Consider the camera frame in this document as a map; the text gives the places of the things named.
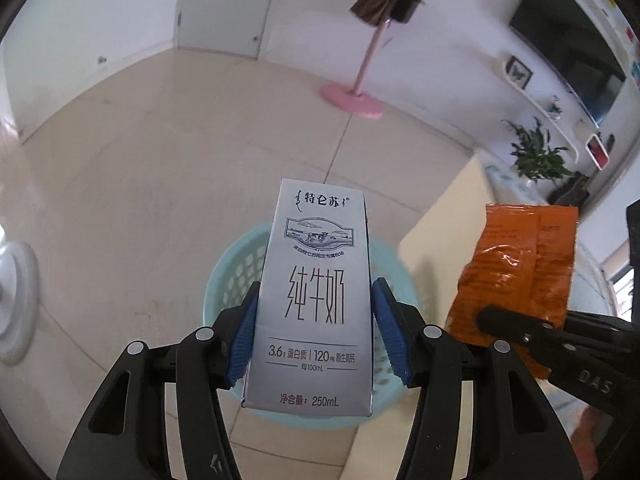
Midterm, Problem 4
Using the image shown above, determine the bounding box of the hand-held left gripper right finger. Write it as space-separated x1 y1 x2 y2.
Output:
371 276 598 480

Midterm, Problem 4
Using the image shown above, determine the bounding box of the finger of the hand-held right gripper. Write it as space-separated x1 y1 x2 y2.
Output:
477 305 631 366
565 311 640 348

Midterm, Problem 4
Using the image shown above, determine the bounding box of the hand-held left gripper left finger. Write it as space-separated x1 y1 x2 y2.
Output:
55 280 261 480

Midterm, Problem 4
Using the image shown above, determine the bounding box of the light blue plastic basket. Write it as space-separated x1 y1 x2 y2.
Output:
202 222 423 431

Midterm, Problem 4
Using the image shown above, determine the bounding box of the orange foil snack packet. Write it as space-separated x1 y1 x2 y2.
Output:
445 203 580 381

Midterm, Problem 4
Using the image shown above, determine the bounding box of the blue white milk carton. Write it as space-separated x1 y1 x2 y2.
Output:
241 177 375 417

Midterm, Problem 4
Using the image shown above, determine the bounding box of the cream table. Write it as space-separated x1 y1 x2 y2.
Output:
397 152 640 480

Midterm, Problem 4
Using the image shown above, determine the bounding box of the black guitar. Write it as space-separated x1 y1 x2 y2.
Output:
547 172 591 206

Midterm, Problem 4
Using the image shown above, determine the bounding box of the green potted plant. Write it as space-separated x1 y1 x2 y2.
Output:
502 117 576 181

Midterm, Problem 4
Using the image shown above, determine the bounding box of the red white desk clock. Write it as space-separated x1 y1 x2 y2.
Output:
585 132 612 170

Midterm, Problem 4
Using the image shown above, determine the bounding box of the pink coat stand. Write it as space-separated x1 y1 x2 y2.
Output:
320 0 385 121

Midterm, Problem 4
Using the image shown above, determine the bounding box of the black flat television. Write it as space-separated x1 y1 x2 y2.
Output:
509 0 627 128

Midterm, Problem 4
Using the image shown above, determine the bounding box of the white door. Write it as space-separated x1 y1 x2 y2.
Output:
175 0 281 58

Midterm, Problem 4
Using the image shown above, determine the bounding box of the white curved wall shelf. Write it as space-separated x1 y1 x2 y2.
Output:
492 55 581 161

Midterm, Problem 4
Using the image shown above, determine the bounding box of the butterfly picture frame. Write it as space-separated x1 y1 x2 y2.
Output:
504 55 533 90

